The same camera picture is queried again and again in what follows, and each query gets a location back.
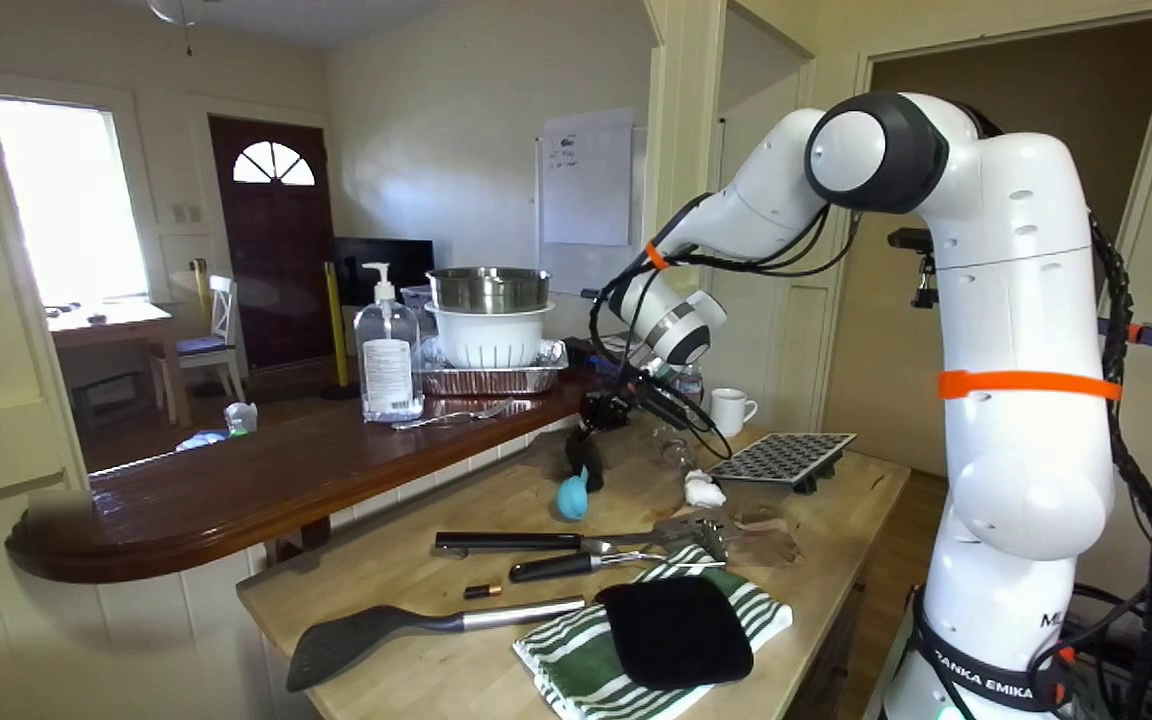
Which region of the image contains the stainless steel bowl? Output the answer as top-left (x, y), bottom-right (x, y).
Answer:
top-left (430, 265), bottom-right (547, 314)

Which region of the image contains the green striped towel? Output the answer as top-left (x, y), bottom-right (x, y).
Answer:
top-left (513, 546), bottom-right (792, 720)

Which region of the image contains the white ceramic mug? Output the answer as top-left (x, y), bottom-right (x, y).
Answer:
top-left (707, 390), bottom-right (762, 442)

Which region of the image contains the wooden desk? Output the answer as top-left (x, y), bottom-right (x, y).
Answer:
top-left (49, 304), bottom-right (183, 426)

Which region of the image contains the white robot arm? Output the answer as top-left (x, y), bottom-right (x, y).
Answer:
top-left (601, 91), bottom-right (1121, 720)

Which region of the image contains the dark wooden counter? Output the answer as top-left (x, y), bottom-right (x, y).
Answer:
top-left (5, 380), bottom-right (584, 584)

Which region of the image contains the white colander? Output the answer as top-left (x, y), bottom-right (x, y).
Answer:
top-left (435, 314), bottom-right (543, 370)

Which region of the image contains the black cloth pad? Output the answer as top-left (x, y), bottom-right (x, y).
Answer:
top-left (595, 577), bottom-right (752, 687)

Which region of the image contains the aluminium foil tray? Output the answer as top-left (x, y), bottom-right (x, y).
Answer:
top-left (423, 365), bottom-right (565, 397)

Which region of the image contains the black nylon spatula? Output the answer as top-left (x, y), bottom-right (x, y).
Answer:
top-left (284, 596), bottom-right (584, 692)

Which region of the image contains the metal slotted spatula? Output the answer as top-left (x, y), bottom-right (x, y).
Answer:
top-left (434, 521), bottom-right (727, 556)

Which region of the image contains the clear sanitizer pump bottle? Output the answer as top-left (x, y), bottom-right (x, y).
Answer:
top-left (351, 260), bottom-right (423, 426)

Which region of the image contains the small white cup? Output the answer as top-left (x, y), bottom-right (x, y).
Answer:
top-left (224, 401), bottom-right (260, 438)

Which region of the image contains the white crumpled object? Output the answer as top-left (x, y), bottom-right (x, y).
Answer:
top-left (685, 468), bottom-right (727, 510)

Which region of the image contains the white wooden chair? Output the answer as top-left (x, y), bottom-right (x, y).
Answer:
top-left (152, 278), bottom-right (243, 421)

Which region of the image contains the checkerboard calibration board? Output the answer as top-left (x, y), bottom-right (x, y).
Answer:
top-left (717, 433), bottom-right (852, 491)

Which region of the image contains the teal measuring scoop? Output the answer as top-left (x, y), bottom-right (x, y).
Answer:
top-left (552, 471), bottom-right (590, 524)

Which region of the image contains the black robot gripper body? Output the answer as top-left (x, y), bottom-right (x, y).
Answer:
top-left (576, 348), bottom-right (654, 433)

